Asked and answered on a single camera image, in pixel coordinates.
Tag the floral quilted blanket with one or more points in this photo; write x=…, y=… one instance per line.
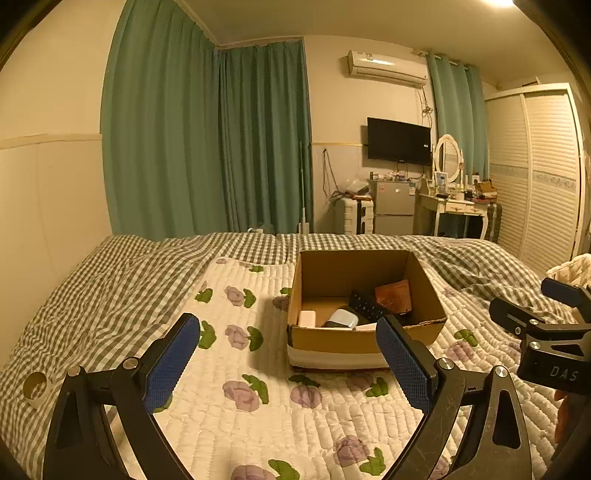
x=106, y=286

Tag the narrow green curtain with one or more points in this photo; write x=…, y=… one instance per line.
x=455, y=115

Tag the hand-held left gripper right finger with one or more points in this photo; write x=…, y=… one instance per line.
x=405, y=364

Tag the dark suitcase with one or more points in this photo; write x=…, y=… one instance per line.
x=494, y=224

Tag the tape roll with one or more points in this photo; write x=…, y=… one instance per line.
x=28, y=394

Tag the black remote control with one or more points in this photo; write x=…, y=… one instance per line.
x=364, y=305

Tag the white suitcase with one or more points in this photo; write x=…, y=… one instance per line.
x=353, y=216

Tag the white mop pole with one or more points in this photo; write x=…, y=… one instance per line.
x=302, y=194

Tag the floral quilted bed pad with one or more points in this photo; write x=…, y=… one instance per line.
x=240, y=434

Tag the person's right hand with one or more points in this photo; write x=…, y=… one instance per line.
x=565, y=415

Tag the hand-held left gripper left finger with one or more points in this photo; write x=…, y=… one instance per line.
x=170, y=364

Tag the wide green curtain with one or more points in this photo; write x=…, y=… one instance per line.
x=184, y=138

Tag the white square box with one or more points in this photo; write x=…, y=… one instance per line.
x=307, y=319

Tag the white louvred wardrobe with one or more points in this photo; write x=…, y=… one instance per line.
x=540, y=175

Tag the white grey computer mouse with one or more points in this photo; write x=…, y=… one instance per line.
x=341, y=319

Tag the black wall television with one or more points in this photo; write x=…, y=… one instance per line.
x=399, y=141

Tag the white dressing table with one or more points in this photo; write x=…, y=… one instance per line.
x=455, y=207

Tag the reddish leather wallet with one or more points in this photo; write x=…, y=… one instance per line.
x=393, y=297

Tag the cardboard box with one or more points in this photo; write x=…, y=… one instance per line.
x=351, y=344

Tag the small photo frame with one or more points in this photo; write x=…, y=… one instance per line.
x=440, y=178

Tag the silver refrigerator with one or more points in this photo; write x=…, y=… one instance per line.
x=392, y=207

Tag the white air conditioner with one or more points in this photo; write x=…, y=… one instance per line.
x=385, y=69

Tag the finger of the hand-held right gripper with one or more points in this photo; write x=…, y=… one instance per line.
x=570, y=297
x=517, y=316

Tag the white oval mirror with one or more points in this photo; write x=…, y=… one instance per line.
x=449, y=157

